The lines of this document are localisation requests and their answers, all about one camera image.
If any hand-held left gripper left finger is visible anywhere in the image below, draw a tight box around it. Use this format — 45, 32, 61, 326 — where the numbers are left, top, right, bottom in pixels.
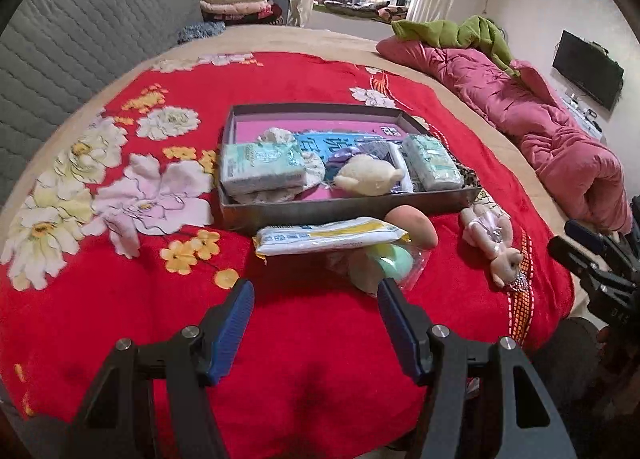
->
65, 278, 256, 459

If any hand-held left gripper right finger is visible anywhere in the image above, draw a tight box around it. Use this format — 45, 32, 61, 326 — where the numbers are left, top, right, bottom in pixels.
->
377, 276, 573, 459

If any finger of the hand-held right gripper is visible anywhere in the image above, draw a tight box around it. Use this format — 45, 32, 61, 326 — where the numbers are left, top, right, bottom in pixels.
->
565, 220, 613, 255
547, 236, 601, 285

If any small green tissue pack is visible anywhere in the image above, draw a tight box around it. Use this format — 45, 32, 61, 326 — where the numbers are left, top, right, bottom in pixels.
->
401, 134, 465, 192

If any grey cardboard box tray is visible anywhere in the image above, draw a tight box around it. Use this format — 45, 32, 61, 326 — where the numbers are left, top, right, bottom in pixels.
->
216, 104, 483, 235

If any beige makeup sponge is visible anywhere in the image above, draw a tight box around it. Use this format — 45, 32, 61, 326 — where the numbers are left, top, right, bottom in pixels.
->
347, 251, 388, 297

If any green makeup sponge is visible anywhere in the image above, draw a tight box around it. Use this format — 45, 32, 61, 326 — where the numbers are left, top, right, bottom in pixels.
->
370, 244, 413, 282

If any clear plastic bag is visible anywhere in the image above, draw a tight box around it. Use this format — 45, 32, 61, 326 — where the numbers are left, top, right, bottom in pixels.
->
327, 241, 431, 292

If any red floral blanket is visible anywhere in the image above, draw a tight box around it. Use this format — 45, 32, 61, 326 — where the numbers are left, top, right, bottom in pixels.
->
0, 51, 575, 440

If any pink plush doll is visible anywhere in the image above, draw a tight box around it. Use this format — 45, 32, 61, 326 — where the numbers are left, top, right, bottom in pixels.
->
460, 203, 528, 290

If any peach makeup sponge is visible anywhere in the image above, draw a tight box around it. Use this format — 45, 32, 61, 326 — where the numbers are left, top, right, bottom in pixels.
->
384, 205, 439, 250

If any white television stand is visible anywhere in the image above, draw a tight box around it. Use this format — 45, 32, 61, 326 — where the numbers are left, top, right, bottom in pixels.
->
560, 91, 608, 144

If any yellow and white packet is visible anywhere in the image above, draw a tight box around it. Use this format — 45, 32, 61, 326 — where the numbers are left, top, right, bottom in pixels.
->
253, 218, 412, 258

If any leopard print scrunchie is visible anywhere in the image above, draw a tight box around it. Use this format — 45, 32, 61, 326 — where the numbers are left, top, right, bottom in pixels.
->
452, 161, 478, 190

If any cream plush sponge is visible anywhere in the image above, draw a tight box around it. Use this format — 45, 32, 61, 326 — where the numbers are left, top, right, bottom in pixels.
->
333, 154, 405, 197

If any black television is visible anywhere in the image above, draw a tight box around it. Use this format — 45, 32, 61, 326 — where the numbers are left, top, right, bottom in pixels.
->
552, 30, 625, 112

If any large green tissue pack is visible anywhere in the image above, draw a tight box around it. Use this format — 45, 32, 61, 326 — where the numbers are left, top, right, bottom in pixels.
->
220, 141, 308, 197

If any pink quilt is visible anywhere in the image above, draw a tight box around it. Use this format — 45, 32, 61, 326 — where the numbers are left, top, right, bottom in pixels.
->
375, 36, 633, 235

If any green cloth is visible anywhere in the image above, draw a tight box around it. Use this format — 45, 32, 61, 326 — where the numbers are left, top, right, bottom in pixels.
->
391, 15, 516, 77

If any blue knitted cloth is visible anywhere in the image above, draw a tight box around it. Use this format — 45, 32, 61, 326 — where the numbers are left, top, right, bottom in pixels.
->
177, 20, 226, 44

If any pink folded blanket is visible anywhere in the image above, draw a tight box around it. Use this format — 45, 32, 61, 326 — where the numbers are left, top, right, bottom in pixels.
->
201, 1, 271, 22

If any patterned windowsill blanket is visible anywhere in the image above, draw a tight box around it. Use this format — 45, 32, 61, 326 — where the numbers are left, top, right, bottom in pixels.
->
312, 0, 408, 22

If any grey quilted cover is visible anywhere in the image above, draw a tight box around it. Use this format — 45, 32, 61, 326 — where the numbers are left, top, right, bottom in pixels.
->
0, 0, 203, 204

